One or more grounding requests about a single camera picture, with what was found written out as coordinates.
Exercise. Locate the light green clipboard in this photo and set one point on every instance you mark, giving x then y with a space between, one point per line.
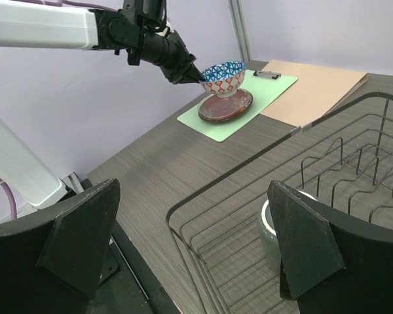
264 92

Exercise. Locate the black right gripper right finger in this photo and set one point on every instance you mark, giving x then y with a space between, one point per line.
331 262

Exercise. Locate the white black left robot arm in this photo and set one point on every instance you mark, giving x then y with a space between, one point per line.
62 25

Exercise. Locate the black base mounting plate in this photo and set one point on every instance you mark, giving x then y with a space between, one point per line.
128 284

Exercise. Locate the grey wire dish rack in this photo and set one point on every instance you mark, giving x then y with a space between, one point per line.
343 160

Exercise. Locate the red floral plate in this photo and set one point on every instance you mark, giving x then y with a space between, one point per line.
221 109

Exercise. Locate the white bowl red diamond pattern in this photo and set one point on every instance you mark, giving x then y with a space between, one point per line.
223 79

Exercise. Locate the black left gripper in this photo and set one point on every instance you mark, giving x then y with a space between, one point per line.
160 44

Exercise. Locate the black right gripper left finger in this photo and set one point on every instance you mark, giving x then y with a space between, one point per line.
51 260

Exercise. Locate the grey ceramic mug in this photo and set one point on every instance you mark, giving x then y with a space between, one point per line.
267 234

